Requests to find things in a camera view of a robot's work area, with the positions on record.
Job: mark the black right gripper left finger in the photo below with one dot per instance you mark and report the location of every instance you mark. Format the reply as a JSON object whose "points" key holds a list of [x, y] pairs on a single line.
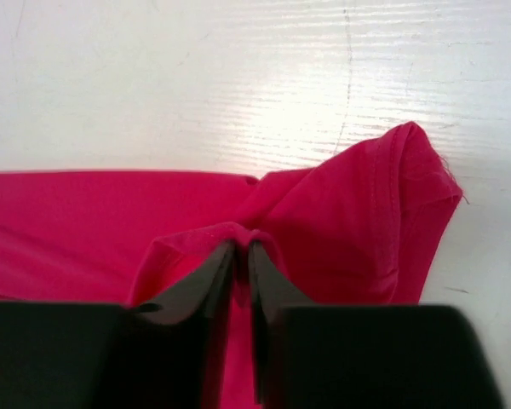
{"points": [[167, 352]]}

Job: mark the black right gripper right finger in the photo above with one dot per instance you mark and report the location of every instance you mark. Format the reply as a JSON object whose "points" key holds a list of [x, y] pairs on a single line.
{"points": [[310, 355]]}

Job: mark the magenta t shirt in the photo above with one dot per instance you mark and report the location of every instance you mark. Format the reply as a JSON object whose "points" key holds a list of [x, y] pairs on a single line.
{"points": [[360, 228]]}

